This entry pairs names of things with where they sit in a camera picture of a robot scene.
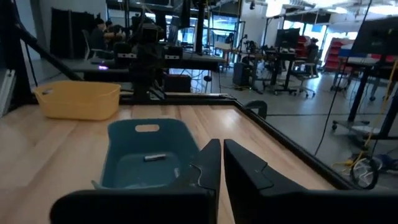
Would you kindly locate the red bin rack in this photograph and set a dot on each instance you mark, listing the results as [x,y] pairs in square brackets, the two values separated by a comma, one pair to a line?
[334,54]

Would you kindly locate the black computer tower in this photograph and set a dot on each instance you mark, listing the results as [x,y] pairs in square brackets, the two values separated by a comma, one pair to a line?
[242,74]

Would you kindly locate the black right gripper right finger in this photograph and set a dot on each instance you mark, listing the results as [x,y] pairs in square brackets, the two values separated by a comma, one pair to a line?
[245,174]

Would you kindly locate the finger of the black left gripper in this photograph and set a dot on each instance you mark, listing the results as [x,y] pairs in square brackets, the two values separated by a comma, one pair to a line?
[143,67]
[155,67]

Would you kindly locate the yellow plastic bin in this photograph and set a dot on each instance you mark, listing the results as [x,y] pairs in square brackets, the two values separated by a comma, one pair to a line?
[77,99]

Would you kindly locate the silver AAA battery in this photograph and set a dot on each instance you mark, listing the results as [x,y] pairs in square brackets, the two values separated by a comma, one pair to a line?
[154,157]

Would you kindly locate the person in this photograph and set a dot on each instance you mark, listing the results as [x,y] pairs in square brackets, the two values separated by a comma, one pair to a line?
[115,31]
[312,49]
[98,37]

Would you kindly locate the black monitor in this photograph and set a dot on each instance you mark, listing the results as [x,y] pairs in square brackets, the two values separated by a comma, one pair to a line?
[287,38]
[376,35]

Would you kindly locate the grey metal clamp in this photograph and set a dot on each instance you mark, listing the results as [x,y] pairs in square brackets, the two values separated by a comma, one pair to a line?
[258,107]

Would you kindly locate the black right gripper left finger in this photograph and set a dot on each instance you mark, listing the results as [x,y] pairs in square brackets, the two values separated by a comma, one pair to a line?
[208,168]

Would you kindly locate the teal plastic bin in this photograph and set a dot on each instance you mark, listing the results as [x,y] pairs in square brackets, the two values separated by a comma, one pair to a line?
[140,146]

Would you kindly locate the black rolling stand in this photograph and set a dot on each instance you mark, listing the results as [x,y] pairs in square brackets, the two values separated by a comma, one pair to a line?
[357,93]

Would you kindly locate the black side desk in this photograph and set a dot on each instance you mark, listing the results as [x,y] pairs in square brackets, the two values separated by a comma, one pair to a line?
[192,60]

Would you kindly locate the black standing desk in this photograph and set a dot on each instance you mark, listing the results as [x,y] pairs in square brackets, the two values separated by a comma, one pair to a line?
[280,56]

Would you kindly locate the black monitor back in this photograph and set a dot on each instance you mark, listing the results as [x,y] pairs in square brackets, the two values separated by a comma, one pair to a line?
[376,35]

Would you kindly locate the black box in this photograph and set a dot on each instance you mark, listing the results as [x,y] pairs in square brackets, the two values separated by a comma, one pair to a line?
[177,83]

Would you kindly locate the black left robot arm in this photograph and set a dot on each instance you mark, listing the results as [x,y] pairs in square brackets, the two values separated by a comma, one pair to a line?
[141,87]

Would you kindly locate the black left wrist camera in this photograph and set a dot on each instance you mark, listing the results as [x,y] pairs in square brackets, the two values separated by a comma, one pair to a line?
[150,33]

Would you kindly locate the white office chair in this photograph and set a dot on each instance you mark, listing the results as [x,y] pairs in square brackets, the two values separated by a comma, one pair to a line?
[306,71]

